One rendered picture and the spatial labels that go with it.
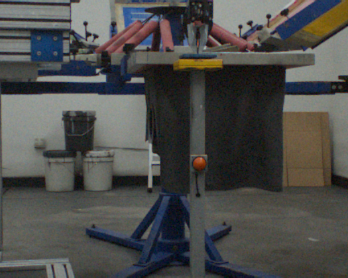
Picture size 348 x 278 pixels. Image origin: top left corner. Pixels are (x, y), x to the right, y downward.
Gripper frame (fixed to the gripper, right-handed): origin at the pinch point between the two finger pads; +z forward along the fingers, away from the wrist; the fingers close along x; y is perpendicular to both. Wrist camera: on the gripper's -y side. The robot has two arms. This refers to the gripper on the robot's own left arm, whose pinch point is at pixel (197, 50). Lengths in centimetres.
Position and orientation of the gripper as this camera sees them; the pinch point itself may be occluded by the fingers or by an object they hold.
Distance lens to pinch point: 214.2
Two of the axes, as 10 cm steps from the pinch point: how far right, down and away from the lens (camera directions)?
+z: 0.0, 10.0, 0.5
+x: 9.9, -0.1, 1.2
